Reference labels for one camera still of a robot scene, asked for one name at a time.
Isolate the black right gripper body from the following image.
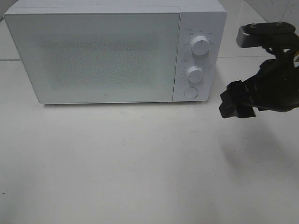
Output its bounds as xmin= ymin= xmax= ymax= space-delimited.
xmin=241 ymin=43 xmax=299 ymax=112

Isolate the round white door button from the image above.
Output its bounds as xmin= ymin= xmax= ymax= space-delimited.
xmin=184 ymin=87 xmax=198 ymax=99

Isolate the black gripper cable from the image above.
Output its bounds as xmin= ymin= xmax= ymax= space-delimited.
xmin=261 ymin=42 xmax=299 ymax=61

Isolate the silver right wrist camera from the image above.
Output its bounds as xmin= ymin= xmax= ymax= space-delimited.
xmin=236 ymin=21 xmax=299 ymax=48

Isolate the white microwave door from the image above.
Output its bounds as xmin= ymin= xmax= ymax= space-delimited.
xmin=5 ymin=13 xmax=180 ymax=104

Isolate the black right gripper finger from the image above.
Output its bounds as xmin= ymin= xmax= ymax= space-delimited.
xmin=220 ymin=80 xmax=244 ymax=103
xmin=219 ymin=98 xmax=256 ymax=119

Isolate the white microwave oven body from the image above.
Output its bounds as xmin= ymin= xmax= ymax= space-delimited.
xmin=4 ymin=0 xmax=227 ymax=102

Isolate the white microwave knob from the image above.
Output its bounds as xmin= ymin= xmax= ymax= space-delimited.
xmin=186 ymin=66 xmax=204 ymax=83
xmin=191 ymin=35 xmax=210 ymax=56

